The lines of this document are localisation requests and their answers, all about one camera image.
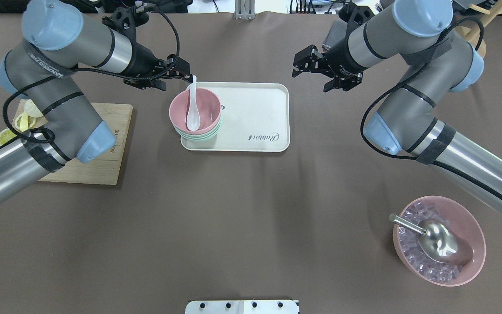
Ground metal ice scoop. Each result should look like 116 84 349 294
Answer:
389 213 473 266

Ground grey folded cloth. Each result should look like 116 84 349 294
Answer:
322 20 347 51

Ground yellow plastic knife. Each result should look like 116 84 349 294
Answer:
19 113 30 132

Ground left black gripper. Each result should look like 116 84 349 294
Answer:
102 7 194 91

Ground white ceramic spoon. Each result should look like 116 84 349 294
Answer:
186 75 200 131

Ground white steamed bun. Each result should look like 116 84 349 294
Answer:
24 99 44 119

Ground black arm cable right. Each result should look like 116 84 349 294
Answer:
360 15 502 221

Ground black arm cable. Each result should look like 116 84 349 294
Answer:
360 15 502 221
2 3 181 144

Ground large pink ice bowl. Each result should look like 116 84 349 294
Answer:
393 195 487 287

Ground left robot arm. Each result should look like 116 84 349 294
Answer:
0 0 193 203

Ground cream rabbit tray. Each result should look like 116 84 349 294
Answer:
180 82 290 152

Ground lemon half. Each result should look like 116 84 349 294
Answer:
0 128 17 147

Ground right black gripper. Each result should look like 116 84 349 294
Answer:
292 3 364 92

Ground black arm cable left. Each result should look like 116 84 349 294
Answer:
2 3 181 144

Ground metal bracket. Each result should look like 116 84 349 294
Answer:
234 0 256 20

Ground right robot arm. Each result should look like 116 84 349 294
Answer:
292 0 502 214

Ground wooden cutting board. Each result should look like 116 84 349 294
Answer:
14 102 133 186

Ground small pink bowl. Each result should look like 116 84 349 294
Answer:
169 87 221 135

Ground lower green bowls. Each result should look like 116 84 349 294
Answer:
174 117 223 141

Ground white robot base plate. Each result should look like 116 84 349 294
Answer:
185 299 300 314

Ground wooden stand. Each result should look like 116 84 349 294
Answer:
452 0 502 46

